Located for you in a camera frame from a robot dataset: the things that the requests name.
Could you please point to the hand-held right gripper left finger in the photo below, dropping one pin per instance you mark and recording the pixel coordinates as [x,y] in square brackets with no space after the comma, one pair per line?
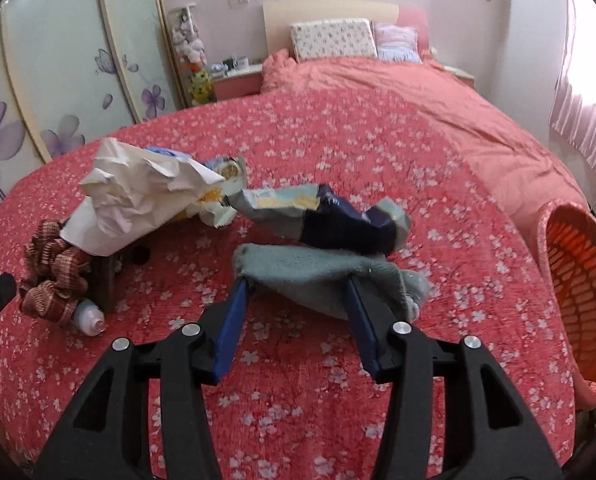
[230,330]

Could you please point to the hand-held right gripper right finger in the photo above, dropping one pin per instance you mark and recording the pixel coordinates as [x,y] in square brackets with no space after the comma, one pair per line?
[365,330]

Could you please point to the grey-green fuzzy cloth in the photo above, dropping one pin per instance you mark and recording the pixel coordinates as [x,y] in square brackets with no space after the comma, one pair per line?
[303,270]

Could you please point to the yellow snack wrapper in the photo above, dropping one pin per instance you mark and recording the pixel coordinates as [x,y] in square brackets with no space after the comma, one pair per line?
[222,167]

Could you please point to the orange plastic basket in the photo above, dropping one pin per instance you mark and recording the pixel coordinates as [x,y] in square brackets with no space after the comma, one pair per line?
[583,280]

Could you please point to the brown plaid scrunchie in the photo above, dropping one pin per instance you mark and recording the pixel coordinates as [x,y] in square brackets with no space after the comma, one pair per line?
[47,260]

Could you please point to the small white bottle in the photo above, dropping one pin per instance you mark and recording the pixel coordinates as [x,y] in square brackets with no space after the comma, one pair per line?
[87,317]

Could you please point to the dark brown object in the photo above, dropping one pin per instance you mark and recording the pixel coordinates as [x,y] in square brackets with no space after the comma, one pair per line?
[107,280]

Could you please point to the crumpled white paper bag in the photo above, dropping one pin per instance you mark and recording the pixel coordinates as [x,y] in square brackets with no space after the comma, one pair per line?
[127,195]

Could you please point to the red floral blanket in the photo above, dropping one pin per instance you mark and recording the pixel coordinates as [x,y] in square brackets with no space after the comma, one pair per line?
[303,160]

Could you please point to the blue tissue pack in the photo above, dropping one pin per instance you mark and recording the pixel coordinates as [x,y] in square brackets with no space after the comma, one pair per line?
[167,152]

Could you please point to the wardrobe with purple flowers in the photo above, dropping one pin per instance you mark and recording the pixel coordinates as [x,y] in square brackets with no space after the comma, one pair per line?
[67,60]

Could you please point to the pink nightstand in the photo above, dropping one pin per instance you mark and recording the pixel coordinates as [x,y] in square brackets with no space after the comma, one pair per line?
[235,85]

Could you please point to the salmon duvet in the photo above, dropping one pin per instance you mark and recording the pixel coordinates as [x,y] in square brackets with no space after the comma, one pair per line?
[428,90]

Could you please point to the wooden bedside table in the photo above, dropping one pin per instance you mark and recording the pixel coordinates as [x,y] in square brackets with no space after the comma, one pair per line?
[460,74]

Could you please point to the clear tube of plush toys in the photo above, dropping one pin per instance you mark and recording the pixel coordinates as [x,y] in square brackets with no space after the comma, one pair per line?
[192,50]

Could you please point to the pink striped pillow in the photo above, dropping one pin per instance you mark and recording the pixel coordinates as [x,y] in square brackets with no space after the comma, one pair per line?
[397,42]

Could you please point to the white floral pillow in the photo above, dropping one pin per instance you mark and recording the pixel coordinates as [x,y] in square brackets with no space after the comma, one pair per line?
[333,37]

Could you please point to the pink curtain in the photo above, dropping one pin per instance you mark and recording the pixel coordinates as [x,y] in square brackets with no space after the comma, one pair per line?
[588,110]

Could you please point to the cream and pink headboard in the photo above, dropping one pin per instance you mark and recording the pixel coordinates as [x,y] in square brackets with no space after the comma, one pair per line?
[328,10]

